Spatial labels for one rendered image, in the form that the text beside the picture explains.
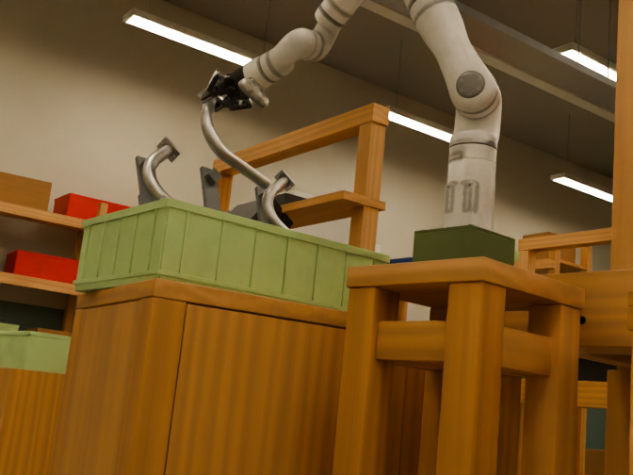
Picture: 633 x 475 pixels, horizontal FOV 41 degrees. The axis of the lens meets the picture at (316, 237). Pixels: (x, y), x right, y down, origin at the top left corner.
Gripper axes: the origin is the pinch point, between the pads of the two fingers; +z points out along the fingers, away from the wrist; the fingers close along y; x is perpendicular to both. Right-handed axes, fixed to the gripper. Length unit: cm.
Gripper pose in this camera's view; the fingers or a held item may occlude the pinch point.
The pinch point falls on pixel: (211, 102)
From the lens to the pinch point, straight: 215.1
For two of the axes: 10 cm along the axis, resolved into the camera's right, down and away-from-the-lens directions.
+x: -0.6, 8.0, -6.0
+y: -6.2, -5.0, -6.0
